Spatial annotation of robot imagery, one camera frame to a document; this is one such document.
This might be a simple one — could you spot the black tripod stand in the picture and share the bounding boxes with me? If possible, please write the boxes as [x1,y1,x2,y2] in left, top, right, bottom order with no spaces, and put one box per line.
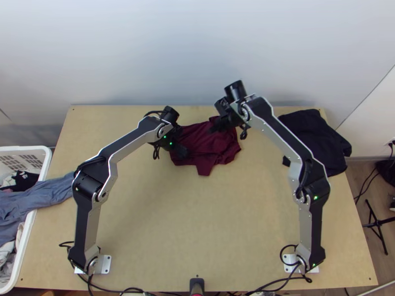
[362,198,395,256]

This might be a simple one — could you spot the black t-shirt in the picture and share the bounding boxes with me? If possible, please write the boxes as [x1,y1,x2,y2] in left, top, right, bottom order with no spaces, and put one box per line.
[277,108,353,178]

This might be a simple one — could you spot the white laundry basket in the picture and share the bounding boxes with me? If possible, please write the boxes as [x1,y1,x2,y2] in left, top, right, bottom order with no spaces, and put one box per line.
[0,145,52,292]

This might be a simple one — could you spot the maroon t-shirt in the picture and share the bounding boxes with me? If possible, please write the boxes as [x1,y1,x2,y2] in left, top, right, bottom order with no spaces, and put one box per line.
[169,116,242,177]

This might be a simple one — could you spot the heap of clothes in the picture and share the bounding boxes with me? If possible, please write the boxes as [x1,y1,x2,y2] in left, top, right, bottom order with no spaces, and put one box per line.
[0,168,76,277]

